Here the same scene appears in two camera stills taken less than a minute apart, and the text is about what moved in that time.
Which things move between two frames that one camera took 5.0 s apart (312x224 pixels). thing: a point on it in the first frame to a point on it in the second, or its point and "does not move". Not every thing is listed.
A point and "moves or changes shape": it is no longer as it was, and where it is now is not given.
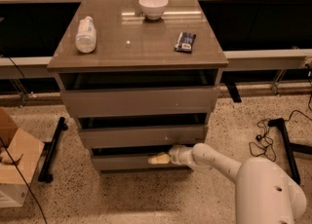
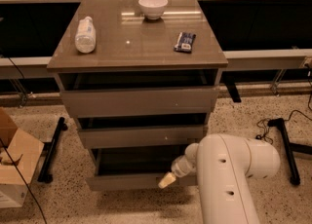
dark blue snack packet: x=184 y=43 does not move
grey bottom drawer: x=131 y=162 moves or changes shape
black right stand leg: x=291 y=148 does not move
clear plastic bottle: x=86 y=35 does not move
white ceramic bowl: x=153 y=7 does not move
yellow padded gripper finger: x=161 y=158 to x=167 y=180
